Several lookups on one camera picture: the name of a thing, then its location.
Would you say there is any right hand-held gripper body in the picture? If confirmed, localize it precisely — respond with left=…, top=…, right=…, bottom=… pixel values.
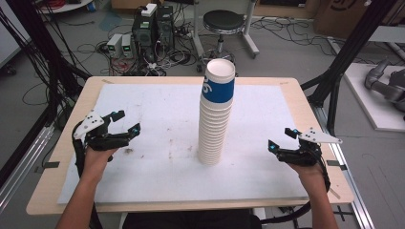
left=276, top=127, right=343, bottom=167

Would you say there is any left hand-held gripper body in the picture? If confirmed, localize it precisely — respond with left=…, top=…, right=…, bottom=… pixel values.
left=73, top=110, right=132, bottom=152

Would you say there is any stack of white paper cups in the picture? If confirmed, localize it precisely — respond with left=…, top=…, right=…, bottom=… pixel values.
left=198, top=58, right=237, bottom=166

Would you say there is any person's right hand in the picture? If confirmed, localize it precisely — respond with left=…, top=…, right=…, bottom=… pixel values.
left=288, top=162, right=328, bottom=195

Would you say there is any person's left hand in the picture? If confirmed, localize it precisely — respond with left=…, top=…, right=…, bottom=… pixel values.
left=80, top=147, right=118, bottom=185

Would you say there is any black tape strip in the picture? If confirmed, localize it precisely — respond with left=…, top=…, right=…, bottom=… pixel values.
left=33, top=160, right=61, bottom=175
left=326, top=159, right=349, bottom=172

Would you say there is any white table mat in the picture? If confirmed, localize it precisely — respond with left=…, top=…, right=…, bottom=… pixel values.
left=56, top=83, right=309, bottom=205

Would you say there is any grey power supply unit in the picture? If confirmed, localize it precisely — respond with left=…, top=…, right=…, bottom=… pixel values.
left=106, top=32, right=124, bottom=59
left=120, top=33, right=136, bottom=59

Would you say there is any white floor platform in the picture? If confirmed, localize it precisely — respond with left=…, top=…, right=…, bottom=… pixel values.
left=343, top=62, right=405, bottom=134

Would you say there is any black computer tower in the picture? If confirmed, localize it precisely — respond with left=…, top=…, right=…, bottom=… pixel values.
left=131, top=4, right=176, bottom=64

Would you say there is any black round stool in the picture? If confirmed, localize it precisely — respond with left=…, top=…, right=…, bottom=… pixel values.
left=190, top=0, right=261, bottom=61
left=202, top=9, right=246, bottom=65

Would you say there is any person's dark clothing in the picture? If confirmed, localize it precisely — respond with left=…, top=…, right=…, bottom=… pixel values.
left=121, top=210, right=263, bottom=229

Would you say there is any white box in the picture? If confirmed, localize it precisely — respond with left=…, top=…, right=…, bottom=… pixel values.
left=140, top=3, right=159, bottom=18

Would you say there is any cardboard box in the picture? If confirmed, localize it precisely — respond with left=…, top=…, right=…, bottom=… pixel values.
left=312, top=0, right=405, bottom=40

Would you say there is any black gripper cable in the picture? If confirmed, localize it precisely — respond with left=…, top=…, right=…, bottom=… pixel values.
left=72, top=122, right=88, bottom=178
left=260, top=156, right=331, bottom=225

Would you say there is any aluminium rail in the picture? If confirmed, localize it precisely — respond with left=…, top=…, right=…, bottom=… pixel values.
left=0, top=124, right=55, bottom=213
left=311, top=103, right=376, bottom=229

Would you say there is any tangle of floor cables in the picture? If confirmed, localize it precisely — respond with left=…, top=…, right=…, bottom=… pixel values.
left=73, top=18, right=204, bottom=77

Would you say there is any black metal frame post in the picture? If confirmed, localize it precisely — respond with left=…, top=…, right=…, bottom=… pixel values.
left=4, top=0, right=92, bottom=128
left=300, top=0, right=399, bottom=136

